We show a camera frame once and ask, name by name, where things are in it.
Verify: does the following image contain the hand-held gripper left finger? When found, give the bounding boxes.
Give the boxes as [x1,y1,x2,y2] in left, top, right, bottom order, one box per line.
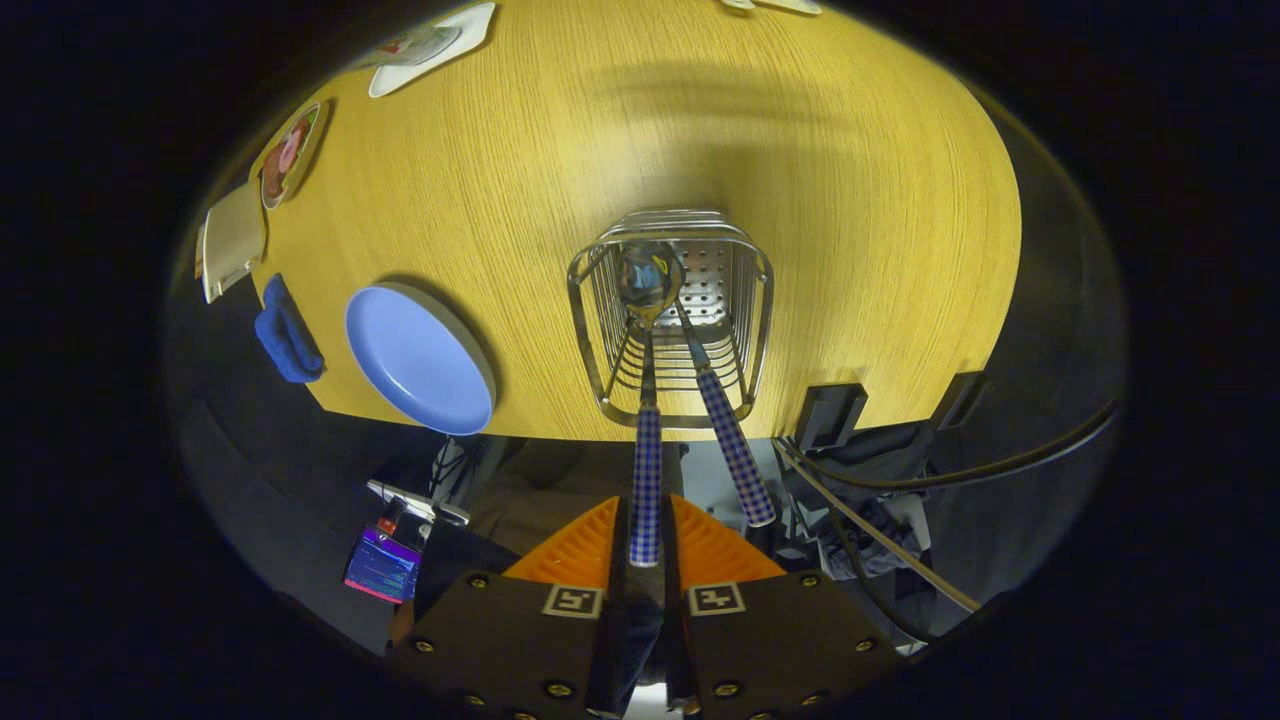
[388,495,641,720]

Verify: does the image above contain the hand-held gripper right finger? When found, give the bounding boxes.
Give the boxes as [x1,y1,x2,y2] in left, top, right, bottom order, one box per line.
[660,493,906,720]

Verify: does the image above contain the checkered handle fork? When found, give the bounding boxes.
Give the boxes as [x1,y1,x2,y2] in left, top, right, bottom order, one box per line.
[672,295,778,528]

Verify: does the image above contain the checkered handle spoon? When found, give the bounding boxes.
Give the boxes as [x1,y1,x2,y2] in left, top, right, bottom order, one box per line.
[612,242,687,568]

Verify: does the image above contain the grey fabric bundle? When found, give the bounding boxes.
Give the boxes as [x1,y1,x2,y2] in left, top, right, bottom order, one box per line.
[780,450,931,581]

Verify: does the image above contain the beige rod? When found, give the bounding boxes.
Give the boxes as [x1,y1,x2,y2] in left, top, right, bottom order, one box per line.
[775,440,981,613]

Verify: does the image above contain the computer monitor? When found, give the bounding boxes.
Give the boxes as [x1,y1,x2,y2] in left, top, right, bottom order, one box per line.
[343,528,423,605]

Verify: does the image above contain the person's leg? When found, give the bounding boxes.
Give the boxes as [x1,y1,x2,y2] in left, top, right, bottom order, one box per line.
[470,440,691,561]

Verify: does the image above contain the blue round plate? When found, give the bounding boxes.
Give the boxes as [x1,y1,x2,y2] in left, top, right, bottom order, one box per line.
[344,282,498,437]

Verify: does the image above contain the blue folded cloth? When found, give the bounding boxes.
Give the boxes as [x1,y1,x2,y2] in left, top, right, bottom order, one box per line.
[253,273,326,385]

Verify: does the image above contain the white toaster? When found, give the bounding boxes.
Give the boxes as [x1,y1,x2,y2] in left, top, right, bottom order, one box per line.
[195,180,269,305]

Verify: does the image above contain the oval food plate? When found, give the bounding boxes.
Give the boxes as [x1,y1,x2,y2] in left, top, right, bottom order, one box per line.
[258,100,326,211]

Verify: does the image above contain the white bottle green cap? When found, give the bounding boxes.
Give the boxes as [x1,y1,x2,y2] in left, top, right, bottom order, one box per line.
[375,25,461,69]

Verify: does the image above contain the white square coaster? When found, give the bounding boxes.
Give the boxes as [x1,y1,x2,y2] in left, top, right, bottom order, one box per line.
[367,2,498,99]

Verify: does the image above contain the black table bracket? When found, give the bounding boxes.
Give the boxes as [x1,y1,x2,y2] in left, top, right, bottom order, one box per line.
[935,372,986,431]
[795,383,869,451]

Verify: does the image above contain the black cable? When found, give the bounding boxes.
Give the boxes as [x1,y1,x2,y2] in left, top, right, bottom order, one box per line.
[775,400,1121,491]

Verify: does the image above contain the metal wire basket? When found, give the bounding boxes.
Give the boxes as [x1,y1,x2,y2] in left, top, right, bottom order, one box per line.
[567,208,776,431]

